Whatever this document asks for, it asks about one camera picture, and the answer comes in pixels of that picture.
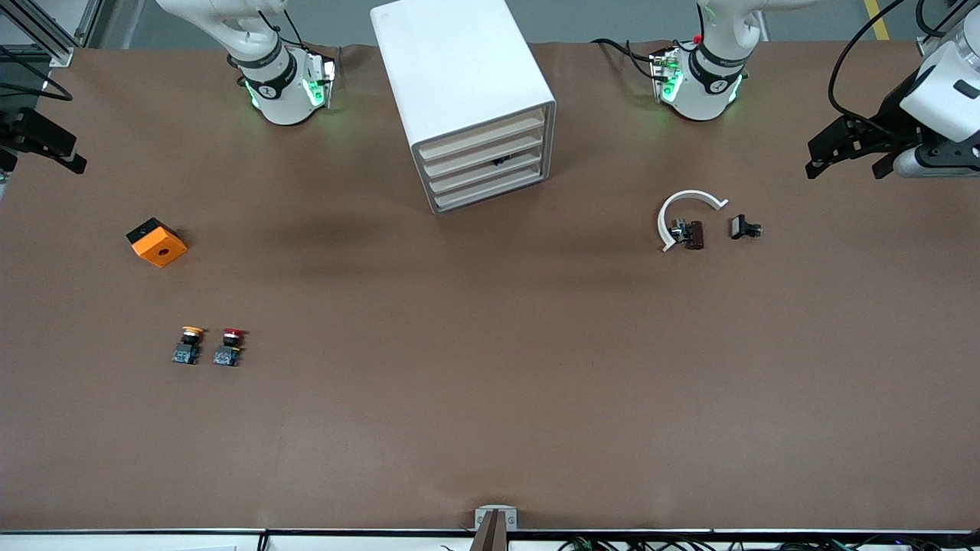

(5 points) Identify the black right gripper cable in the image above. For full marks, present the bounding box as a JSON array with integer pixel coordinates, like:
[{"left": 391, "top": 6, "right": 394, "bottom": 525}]
[{"left": 0, "top": 44, "right": 74, "bottom": 103}]

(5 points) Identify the orange black button box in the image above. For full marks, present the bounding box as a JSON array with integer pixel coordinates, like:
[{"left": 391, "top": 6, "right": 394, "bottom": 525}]
[{"left": 126, "top": 217, "right": 188, "bottom": 269}]

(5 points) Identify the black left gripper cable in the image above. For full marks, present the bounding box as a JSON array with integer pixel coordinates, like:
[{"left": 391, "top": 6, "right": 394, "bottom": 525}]
[{"left": 829, "top": 0, "right": 954, "bottom": 142}]

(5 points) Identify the red push button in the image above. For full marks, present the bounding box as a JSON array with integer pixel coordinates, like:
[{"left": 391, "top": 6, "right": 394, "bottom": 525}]
[{"left": 213, "top": 328, "right": 246, "bottom": 368}]

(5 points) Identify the brown table cover sheet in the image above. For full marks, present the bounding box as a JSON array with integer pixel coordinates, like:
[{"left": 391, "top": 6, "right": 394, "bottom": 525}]
[{"left": 0, "top": 40, "right": 980, "bottom": 533}]

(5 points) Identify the white curved plastic clip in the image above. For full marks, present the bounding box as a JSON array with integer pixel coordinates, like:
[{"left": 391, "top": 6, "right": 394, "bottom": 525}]
[{"left": 657, "top": 190, "right": 729, "bottom": 253}]

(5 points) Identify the black arm base cable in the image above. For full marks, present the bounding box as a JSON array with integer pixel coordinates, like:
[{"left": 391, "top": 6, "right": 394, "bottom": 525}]
[{"left": 590, "top": 37, "right": 667, "bottom": 83}]

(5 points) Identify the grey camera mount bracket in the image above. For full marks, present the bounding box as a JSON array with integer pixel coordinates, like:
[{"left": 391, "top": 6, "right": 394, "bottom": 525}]
[{"left": 469, "top": 505, "right": 518, "bottom": 551}]

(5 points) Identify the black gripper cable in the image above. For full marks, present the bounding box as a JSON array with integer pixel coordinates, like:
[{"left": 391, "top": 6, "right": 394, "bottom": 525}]
[
  {"left": 829, "top": 0, "right": 954, "bottom": 142},
  {"left": 0, "top": 44, "right": 74, "bottom": 103}
]

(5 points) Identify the yellow push button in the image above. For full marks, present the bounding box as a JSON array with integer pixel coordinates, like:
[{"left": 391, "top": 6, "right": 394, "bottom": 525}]
[{"left": 171, "top": 325, "right": 206, "bottom": 366}]

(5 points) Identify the white drawer cabinet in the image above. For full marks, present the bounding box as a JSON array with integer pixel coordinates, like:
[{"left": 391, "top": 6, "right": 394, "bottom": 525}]
[{"left": 371, "top": 0, "right": 557, "bottom": 215}]

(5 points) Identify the black cable bundle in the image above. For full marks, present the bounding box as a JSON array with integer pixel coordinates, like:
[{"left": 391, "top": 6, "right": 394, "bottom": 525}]
[{"left": 555, "top": 534, "right": 980, "bottom": 551}]

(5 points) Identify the aluminium frame post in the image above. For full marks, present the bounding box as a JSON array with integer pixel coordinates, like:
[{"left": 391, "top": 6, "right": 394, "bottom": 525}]
[
  {"left": 0, "top": 0, "right": 104, "bottom": 68},
  {"left": 916, "top": 15, "right": 965, "bottom": 60}
]

